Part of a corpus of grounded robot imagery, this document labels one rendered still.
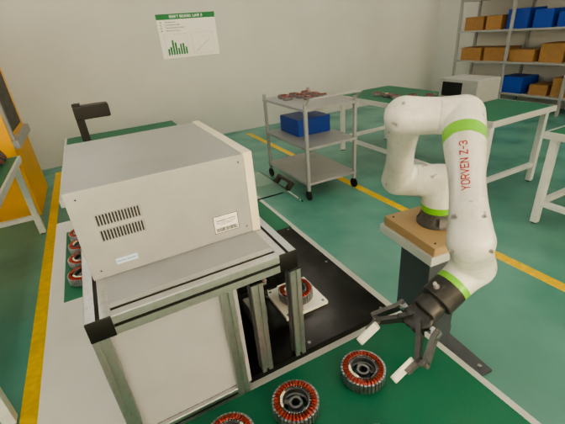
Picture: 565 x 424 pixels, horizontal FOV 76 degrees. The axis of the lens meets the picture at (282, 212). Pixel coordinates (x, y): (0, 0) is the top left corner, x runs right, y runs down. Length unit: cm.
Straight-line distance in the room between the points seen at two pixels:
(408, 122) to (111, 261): 88
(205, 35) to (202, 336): 584
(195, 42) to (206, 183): 562
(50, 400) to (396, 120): 123
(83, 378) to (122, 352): 40
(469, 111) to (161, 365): 102
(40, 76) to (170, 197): 544
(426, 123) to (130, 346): 97
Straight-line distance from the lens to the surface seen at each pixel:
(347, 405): 99
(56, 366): 130
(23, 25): 618
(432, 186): 152
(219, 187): 84
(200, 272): 80
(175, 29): 632
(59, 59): 616
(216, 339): 88
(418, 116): 117
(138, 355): 85
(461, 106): 118
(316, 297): 120
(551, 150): 336
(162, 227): 84
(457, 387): 107
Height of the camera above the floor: 156
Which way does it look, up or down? 27 degrees down
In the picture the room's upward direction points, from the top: 5 degrees counter-clockwise
